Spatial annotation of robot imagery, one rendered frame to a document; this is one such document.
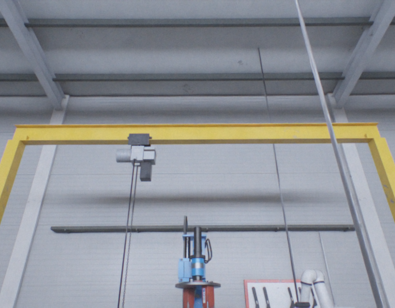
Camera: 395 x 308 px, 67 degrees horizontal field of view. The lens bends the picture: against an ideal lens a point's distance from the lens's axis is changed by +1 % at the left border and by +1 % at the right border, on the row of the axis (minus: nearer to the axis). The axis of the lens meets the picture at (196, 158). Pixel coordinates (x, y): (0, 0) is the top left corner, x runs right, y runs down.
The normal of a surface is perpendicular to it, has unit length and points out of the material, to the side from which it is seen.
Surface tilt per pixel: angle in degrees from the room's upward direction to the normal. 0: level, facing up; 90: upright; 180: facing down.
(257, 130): 90
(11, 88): 173
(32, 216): 90
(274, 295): 90
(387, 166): 90
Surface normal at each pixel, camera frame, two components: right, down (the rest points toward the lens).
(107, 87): 0.00, 0.82
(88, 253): 0.00, -0.48
